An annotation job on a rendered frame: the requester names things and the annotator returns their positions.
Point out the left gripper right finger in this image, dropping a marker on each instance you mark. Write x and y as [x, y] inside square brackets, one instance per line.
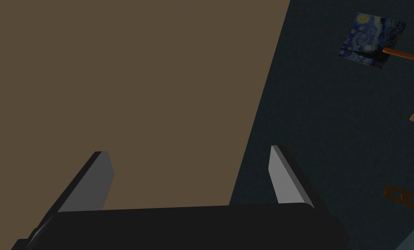
[286, 184]

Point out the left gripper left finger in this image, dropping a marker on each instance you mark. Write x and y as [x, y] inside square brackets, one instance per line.
[89, 187]

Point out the brown wooden chair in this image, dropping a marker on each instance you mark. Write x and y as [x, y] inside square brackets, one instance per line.
[406, 198]

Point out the blue swirly night sky painting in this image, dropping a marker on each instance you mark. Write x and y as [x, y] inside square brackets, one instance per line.
[368, 36]

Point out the orange-brown wooden rod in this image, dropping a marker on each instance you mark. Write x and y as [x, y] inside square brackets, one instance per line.
[406, 55]

